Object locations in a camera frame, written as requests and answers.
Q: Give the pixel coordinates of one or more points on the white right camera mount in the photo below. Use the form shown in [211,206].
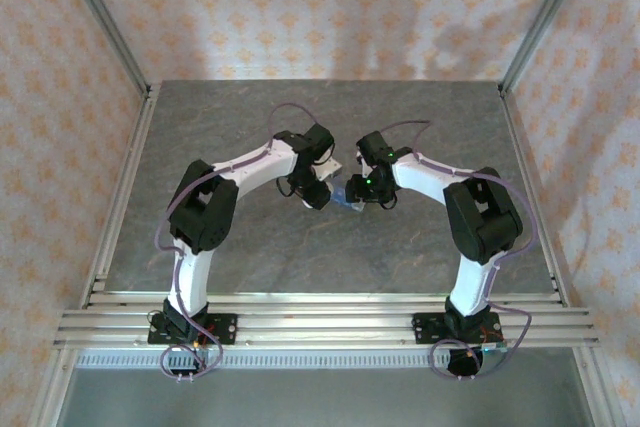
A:
[366,166]

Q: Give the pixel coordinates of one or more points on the small green circuit board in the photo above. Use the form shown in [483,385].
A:
[495,348]

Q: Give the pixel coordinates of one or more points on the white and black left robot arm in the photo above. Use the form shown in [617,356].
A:
[255,167]

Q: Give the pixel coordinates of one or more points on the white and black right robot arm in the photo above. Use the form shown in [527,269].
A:
[425,177]

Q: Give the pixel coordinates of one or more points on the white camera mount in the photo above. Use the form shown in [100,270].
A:
[366,166]
[331,169]

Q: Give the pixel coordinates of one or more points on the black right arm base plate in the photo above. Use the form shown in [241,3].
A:
[425,329]

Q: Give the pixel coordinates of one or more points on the grey metal lower panel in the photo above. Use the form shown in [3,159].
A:
[320,397]

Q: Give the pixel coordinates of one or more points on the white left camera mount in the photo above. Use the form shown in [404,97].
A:
[331,169]

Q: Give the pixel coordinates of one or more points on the aluminium table edge rail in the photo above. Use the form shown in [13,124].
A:
[320,299]

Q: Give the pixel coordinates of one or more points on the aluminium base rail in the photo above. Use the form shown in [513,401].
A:
[320,329]

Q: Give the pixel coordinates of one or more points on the blue weekly pill organizer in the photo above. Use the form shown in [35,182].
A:
[345,203]

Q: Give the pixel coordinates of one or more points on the aluminium table side rail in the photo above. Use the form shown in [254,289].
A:
[520,147]
[121,197]

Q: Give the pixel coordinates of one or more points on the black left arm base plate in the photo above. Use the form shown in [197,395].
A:
[225,329]

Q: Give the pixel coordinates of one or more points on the aluminium frame post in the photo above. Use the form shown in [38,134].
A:
[108,22]
[542,22]

